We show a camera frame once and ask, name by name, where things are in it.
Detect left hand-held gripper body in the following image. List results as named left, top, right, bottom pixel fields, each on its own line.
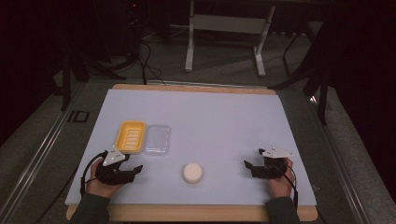
left=94, top=145, right=135, bottom=187

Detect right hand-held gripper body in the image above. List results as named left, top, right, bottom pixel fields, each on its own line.
left=251, top=145, right=295, bottom=179

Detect yellow soap dish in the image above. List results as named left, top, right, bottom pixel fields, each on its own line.
left=115, top=120, right=148, bottom=155

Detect clear plastic container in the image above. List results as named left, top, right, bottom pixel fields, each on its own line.
left=143, top=124, right=172, bottom=156

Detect round white soap bar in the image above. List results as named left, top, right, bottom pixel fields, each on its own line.
left=182, top=162, right=204, bottom=185

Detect person's left hand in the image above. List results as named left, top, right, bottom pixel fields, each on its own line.
left=86, top=157, right=125, bottom=199

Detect person's right hand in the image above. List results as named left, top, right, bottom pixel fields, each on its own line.
left=267, top=157, right=295, bottom=199

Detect white table mat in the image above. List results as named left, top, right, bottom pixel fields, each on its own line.
left=64, top=89, right=318, bottom=207

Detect dark chair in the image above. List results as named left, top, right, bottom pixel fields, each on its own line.
left=267, top=18, right=331, bottom=126

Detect black stand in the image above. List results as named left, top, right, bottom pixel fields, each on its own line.
left=59, top=18, right=128, bottom=112

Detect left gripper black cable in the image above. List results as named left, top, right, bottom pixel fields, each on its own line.
left=79, top=151, right=108, bottom=198

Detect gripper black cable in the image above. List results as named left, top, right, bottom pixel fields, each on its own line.
left=79, top=151, right=108, bottom=198
left=270, top=162, right=299, bottom=210

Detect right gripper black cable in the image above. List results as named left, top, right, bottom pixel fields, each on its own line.
left=270, top=162, right=299, bottom=210

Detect metal floor rail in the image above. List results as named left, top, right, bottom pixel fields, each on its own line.
left=0, top=81, right=88, bottom=222
left=306, top=92, right=372, bottom=224

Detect black floor cable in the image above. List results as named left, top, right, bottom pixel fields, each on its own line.
left=136, top=40, right=167, bottom=86

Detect white metal table frame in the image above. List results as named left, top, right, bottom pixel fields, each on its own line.
left=184, top=0, right=276, bottom=78

